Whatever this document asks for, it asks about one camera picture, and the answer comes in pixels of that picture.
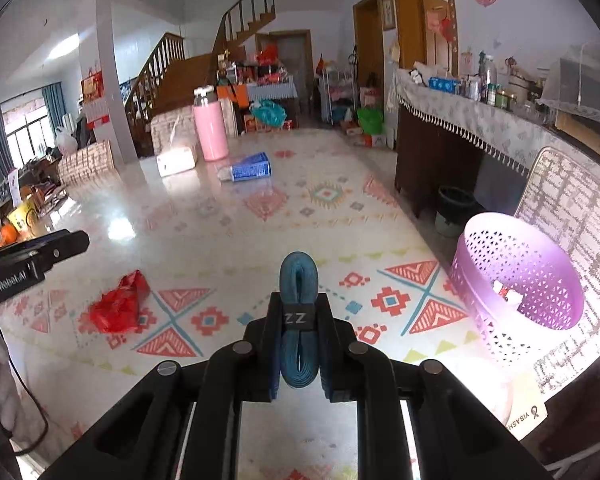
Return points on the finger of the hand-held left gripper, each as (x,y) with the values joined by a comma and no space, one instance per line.
(62,247)

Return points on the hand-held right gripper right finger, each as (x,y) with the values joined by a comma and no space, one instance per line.
(332,355)

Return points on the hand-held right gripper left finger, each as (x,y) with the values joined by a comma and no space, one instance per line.
(270,355)

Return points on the blue belt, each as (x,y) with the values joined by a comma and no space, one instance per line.
(300,280)

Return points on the red plastic bag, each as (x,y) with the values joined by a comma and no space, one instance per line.
(120,305)

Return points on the purple perforated plastic basket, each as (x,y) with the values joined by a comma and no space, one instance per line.
(480,310)

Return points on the chair back with woven cover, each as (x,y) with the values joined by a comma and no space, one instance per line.
(172,130)
(87,162)

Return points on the patterned table cover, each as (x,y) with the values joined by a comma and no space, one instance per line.
(330,240)

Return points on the blue window curtain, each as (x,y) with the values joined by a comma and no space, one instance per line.
(54,107)

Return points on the white tissue pack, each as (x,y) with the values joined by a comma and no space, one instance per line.
(177,161)

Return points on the pink insulated bottle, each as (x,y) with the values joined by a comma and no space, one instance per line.
(210,130)

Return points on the black waste bin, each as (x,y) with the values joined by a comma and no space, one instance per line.
(455,210)

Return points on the beige label tag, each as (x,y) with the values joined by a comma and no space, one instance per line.
(525,405)

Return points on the wooden staircase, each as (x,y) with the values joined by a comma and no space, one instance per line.
(175,75)

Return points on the dark wooden cabinet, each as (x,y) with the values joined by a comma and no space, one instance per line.
(430,160)

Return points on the green plastic bag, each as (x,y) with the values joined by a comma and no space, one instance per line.
(370,121)

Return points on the teal plastic bag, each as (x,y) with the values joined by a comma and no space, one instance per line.
(269,114)

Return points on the metal storage rack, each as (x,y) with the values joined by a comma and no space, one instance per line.
(339,92)

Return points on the fringed grey tablecloth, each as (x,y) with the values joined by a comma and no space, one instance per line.
(480,120)

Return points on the large chair with woven cover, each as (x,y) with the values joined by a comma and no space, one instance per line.
(570,195)

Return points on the blue wet wipes pack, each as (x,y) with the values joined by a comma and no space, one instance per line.
(444,84)

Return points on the tall glass bottle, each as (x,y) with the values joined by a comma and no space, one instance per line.
(488,77)

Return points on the mesh food cover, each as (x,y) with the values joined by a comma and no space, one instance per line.
(580,85)

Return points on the red wall calendar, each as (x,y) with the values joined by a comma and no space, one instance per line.
(94,97)

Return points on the framed wall picture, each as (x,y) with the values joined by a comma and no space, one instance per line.
(387,12)

